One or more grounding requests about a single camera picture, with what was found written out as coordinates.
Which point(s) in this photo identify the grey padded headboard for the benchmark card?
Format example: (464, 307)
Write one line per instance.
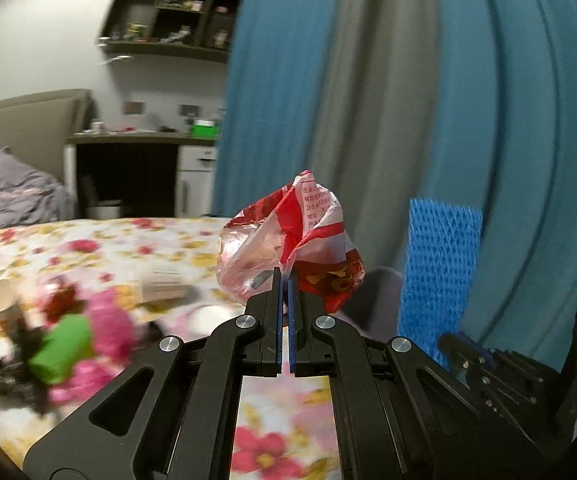
(35, 127)

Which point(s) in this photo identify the blue foam net sleeve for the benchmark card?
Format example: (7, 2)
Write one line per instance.
(442, 252)

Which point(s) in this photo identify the dark wooden desk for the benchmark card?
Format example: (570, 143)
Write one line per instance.
(128, 174)

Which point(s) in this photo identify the black plastic bag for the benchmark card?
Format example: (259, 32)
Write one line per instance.
(17, 381)

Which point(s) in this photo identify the white drawer cabinet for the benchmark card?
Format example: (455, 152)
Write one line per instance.
(195, 180)

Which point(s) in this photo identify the orange patterned paper cup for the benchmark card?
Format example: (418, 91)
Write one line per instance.
(9, 302)

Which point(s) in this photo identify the grey wall socket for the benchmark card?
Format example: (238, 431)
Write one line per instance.
(186, 110)
(133, 108)

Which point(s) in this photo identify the green foam net sleeve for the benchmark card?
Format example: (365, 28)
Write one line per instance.
(68, 342)

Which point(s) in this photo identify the dark wall shelf unit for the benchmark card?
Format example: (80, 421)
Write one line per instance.
(199, 29)

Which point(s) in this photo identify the lying checked paper cup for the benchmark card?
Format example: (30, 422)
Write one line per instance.
(161, 283)

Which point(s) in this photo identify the green box on desk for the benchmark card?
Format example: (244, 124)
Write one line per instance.
(204, 129)

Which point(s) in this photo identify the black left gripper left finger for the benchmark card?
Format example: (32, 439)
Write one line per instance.
(171, 413)

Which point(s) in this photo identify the red white plastic wrapper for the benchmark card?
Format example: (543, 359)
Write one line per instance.
(297, 229)

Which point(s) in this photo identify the red snack wrapper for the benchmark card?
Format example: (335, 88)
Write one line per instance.
(58, 298)

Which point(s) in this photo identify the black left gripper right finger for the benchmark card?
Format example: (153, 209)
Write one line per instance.
(398, 413)

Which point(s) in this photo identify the blue and grey curtain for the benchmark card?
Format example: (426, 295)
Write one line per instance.
(466, 102)

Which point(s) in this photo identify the purple striped duvet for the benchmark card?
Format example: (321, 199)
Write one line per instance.
(29, 196)

